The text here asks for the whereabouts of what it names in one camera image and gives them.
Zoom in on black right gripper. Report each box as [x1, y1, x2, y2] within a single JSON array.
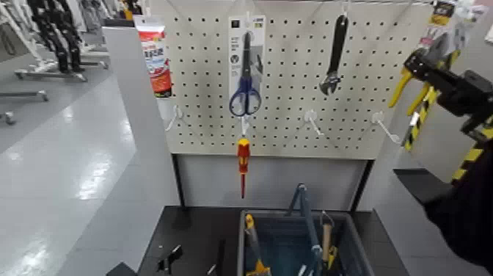
[[403, 50, 493, 134]]

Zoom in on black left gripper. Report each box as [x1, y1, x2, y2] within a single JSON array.
[[106, 244, 217, 276]]

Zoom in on yellow pliers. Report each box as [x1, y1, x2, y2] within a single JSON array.
[[388, 0, 486, 117]]

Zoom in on grey plastic crate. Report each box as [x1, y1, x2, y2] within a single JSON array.
[[236, 208, 376, 276]]

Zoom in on yellow black hazard tape strip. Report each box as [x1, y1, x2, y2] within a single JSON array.
[[400, 86, 440, 152], [450, 125, 493, 184]]

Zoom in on grey partition panel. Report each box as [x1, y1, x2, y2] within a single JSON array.
[[408, 0, 493, 184]]

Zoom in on black adjustable wrench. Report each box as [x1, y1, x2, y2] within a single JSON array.
[[318, 14, 350, 96]]

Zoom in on red yellow screwdriver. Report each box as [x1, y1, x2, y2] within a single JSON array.
[[237, 137, 251, 200]]

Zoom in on white partition panel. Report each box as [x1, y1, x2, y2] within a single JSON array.
[[57, 26, 182, 276]]

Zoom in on blue bar clamp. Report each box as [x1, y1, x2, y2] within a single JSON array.
[[285, 183, 324, 276]]

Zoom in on yellow black small tool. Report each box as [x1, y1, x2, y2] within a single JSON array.
[[327, 246, 340, 271]]

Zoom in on blue scissors in package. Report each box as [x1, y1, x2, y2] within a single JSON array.
[[227, 15, 266, 117]]

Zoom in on white perforated pegboard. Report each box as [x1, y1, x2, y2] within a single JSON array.
[[152, 0, 434, 161]]

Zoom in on red white adhesive tube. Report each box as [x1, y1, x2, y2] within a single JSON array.
[[133, 15, 173, 99]]

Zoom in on black humanoid robot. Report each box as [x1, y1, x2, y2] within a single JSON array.
[[26, 0, 84, 74]]

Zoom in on white humanoid robot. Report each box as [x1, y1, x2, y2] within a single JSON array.
[[0, 0, 47, 74]]

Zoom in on yellow handled grey tool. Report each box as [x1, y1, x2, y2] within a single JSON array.
[[244, 214, 271, 276]]

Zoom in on white stand panel black frame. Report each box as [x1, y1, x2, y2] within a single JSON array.
[[172, 153, 374, 212]]

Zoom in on wooden handle hammer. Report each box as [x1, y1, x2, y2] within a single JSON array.
[[319, 211, 336, 266]]

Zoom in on grey wheeled base frame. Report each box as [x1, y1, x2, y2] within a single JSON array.
[[14, 59, 111, 83], [0, 90, 50, 103]]

